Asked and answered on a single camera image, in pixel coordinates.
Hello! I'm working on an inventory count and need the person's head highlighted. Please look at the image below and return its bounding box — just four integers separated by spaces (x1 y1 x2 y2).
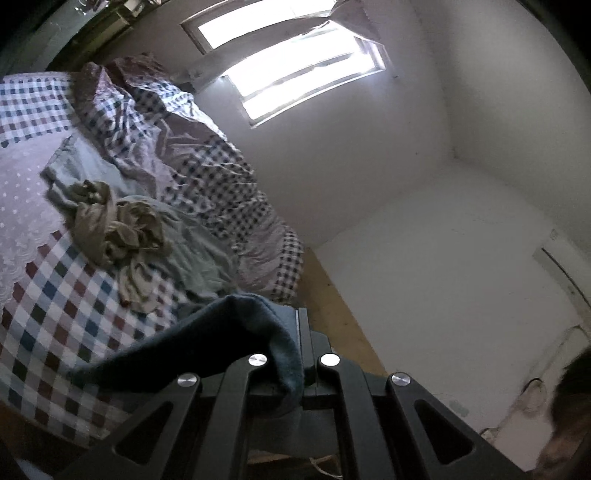
536 346 591 480

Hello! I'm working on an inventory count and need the window curtain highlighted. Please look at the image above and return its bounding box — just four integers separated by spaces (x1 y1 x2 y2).
330 4 386 44

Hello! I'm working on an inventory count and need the window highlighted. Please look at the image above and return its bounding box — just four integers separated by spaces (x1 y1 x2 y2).
181 0 387 129

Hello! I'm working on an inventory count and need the dark teal garment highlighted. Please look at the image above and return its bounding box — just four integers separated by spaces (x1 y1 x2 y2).
69 293 306 416

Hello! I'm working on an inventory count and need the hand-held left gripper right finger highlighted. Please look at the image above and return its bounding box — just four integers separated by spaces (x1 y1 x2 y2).
298 308 527 480

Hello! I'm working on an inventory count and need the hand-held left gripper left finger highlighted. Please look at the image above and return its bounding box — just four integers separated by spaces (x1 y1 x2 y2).
55 353 283 480

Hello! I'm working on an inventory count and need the beige garment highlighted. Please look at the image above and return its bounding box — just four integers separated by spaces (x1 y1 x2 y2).
69 180 174 317

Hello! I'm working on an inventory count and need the pale green garment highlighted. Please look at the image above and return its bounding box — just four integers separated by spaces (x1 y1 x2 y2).
115 194 243 308

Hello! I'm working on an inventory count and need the checkered quilt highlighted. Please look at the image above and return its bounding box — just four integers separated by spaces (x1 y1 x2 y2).
76 53 306 305

